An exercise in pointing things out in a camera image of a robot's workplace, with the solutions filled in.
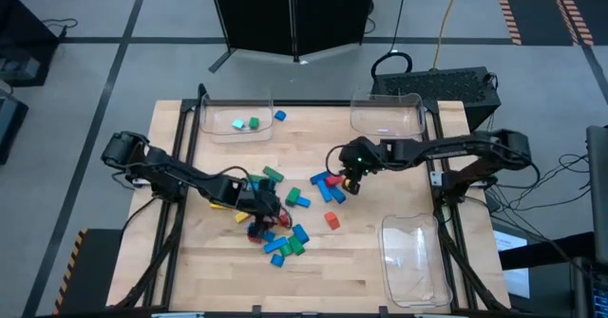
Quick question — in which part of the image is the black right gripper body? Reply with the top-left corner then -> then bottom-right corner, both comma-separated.
337,136 -> 384,179

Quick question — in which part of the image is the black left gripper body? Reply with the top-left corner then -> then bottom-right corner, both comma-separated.
237,184 -> 282,218

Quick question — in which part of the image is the green triangular prism block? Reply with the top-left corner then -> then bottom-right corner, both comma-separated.
287,234 -> 307,256

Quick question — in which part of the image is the blue upright cube block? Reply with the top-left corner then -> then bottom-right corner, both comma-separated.
246,222 -> 277,243

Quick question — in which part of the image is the long dark blue block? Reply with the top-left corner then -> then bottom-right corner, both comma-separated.
309,169 -> 333,186

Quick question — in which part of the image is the black perforated computer case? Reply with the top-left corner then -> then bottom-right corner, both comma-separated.
370,65 -> 503,133

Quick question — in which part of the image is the large clear plastic bin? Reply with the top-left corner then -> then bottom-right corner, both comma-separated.
378,213 -> 453,309

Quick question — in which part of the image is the black folding partition screen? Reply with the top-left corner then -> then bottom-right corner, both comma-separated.
207,0 -> 376,75

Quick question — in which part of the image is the black yellow-striped floor mat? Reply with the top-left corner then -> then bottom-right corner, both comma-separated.
53,227 -> 125,317

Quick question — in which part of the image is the white paper sheet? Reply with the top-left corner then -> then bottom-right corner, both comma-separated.
492,229 -> 531,300

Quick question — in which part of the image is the black side desk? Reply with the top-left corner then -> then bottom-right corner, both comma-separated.
498,230 -> 608,318

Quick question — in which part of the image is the black orange-striped floor mat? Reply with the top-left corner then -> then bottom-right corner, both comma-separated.
491,0 -> 595,47

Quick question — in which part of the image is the grey monitor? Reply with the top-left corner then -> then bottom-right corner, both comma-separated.
586,124 -> 608,265

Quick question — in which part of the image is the dark equipment box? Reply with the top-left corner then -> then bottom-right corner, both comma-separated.
0,87 -> 29,166

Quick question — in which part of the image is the black cabinet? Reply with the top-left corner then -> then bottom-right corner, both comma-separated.
0,0 -> 61,89

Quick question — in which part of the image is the black cable loop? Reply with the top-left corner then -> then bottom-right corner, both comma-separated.
370,50 -> 413,80

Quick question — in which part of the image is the black floor cable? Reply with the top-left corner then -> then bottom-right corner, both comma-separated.
389,0 -> 409,53

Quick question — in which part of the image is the yellow cable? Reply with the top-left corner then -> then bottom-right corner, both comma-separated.
432,0 -> 465,70

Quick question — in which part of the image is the black cable bundle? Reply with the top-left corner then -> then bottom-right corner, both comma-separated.
484,151 -> 593,215

